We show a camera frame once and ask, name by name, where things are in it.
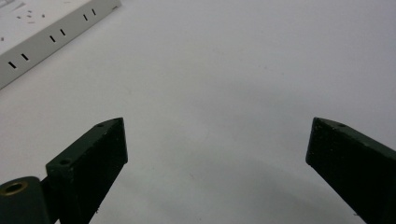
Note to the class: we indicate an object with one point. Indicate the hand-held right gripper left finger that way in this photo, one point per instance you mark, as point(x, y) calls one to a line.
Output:
point(90, 161)

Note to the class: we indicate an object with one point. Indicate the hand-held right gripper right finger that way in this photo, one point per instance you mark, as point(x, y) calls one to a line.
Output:
point(351, 168)

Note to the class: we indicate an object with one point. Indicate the white power strip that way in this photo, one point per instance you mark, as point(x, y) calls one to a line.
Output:
point(53, 35)

